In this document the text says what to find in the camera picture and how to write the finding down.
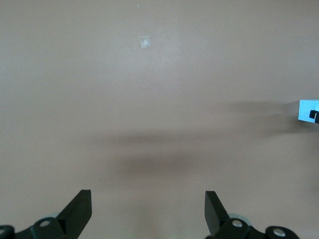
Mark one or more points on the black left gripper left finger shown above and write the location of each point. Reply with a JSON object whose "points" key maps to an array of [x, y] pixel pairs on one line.
{"points": [[72, 219]]}

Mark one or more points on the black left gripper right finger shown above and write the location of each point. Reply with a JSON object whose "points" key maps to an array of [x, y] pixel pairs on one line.
{"points": [[216, 219]]}

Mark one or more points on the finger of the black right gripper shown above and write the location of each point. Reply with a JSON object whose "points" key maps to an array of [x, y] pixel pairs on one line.
{"points": [[317, 118]]}

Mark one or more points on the blue foam block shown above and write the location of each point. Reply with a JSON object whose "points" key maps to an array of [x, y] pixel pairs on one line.
{"points": [[304, 109]]}

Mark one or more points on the clear tape piece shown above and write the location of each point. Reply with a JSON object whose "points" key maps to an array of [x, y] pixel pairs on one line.
{"points": [[145, 42]]}

